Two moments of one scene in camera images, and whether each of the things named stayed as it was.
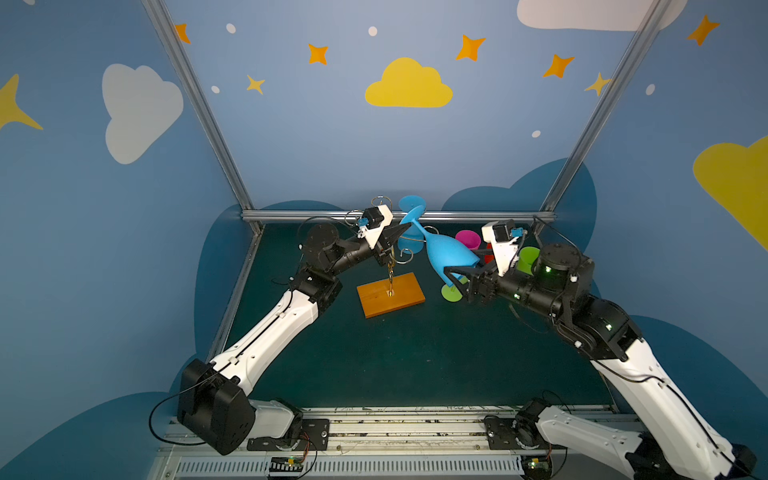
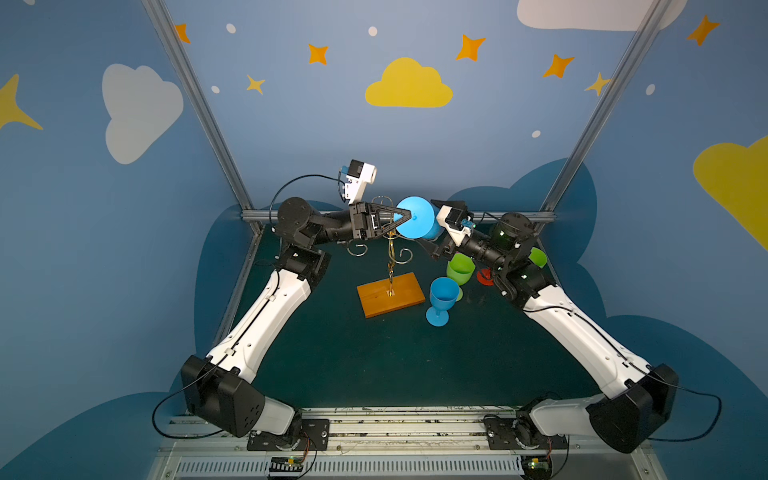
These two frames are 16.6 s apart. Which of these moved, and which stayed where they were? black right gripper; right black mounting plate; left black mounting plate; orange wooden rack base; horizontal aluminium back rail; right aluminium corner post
Moved: black right gripper
Stayed: horizontal aluminium back rail; right aluminium corner post; right black mounting plate; orange wooden rack base; left black mounting plate
